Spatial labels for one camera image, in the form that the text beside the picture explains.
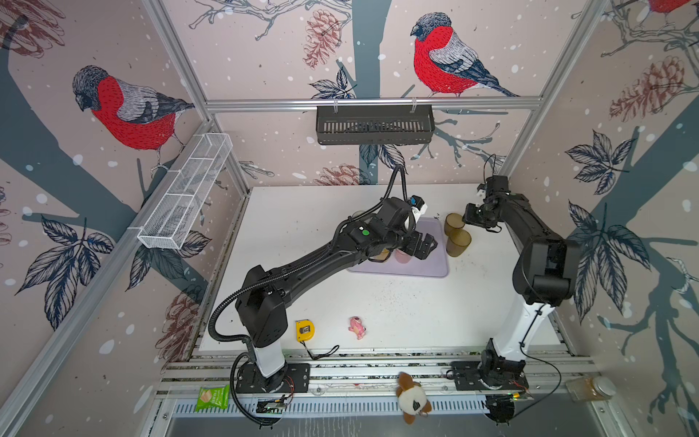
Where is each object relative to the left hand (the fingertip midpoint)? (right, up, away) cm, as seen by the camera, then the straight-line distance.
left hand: (426, 238), depth 73 cm
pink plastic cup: (-8, -4, -7) cm, 12 cm away
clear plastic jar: (+38, -36, -8) cm, 53 cm away
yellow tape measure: (-35, -28, +7) cm, 45 cm away
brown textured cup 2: (+17, -3, +23) cm, 29 cm away
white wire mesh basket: (-70, +4, -2) cm, 70 cm away
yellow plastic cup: (-13, -4, -6) cm, 15 cm away
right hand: (+22, +4, +24) cm, 32 cm away
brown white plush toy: (-5, -40, -5) cm, 41 cm away
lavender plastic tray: (+9, -12, +24) cm, 28 cm away
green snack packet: (-57, -42, -4) cm, 71 cm away
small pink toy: (-19, -27, +7) cm, 34 cm away
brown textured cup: (+18, +4, +30) cm, 35 cm away
